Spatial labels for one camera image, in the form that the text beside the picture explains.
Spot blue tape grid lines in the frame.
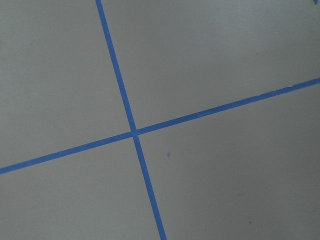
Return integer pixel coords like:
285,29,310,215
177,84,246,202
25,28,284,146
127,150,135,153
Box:
0,0,320,240

